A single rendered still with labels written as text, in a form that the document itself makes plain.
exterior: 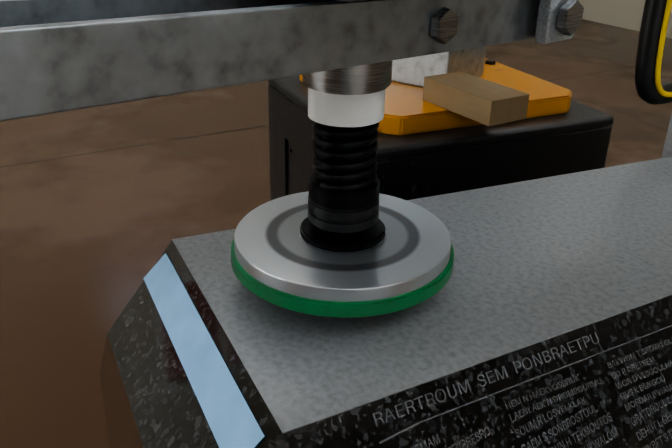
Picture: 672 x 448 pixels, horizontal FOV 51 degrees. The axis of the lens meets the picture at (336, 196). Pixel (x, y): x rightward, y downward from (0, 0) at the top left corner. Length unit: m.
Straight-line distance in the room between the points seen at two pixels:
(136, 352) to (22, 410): 1.22
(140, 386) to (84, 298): 1.63
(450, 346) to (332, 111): 0.23
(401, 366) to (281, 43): 0.29
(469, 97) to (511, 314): 0.76
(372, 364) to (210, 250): 0.26
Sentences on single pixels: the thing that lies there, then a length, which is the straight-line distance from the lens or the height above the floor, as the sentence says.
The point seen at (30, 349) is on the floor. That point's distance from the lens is 2.17.
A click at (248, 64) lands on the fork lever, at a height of 1.09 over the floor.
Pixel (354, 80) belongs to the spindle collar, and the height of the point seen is 1.05.
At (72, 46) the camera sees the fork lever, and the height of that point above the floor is 1.11.
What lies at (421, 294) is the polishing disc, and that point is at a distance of 0.64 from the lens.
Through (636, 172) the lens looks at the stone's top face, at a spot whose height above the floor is 0.83.
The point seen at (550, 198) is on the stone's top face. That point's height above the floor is 0.83.
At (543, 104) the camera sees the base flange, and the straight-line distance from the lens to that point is 1.60.
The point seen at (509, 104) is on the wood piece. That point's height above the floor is 0.82.
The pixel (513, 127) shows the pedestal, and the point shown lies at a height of 0.74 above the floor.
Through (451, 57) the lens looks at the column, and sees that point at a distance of 1.57.
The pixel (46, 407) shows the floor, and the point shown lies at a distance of 1.96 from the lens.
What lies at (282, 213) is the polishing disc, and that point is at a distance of 0.74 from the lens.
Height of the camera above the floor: 1.20
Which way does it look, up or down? 24 degrees down
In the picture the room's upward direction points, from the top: 1 degrees clockwise
